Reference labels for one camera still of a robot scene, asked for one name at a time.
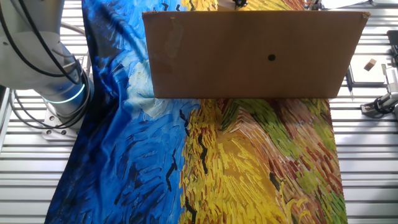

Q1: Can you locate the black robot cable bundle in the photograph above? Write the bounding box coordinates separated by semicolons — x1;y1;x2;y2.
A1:
0;0;93;131

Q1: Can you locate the thick grey cable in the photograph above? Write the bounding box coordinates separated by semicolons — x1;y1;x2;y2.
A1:
60;21;87;37

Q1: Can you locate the metal clamp tool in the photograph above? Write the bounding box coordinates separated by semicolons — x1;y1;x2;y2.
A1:
359;91;398;121

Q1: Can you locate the black equipment block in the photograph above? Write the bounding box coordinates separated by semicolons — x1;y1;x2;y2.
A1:
386;29;398;65

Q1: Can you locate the small wooden block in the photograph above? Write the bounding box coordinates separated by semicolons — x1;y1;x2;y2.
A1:
363;58;377;72

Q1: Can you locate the black small camera cable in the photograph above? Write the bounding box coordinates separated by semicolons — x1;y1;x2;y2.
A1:
372;96;389;116

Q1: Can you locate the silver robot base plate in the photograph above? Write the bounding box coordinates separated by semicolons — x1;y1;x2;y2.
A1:
41;108;81;141

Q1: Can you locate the Van Gogh painting print cloth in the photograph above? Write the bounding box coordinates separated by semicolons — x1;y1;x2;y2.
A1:
44;0;349;224

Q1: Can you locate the brown cardboard board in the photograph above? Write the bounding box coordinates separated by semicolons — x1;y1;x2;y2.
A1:
141;10;371;100

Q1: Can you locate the grey metal plate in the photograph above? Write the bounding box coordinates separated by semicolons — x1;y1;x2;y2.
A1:
348;55;388;86

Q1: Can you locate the thin dark pen-like tool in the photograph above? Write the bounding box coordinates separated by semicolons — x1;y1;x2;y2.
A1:
345;63;356;101

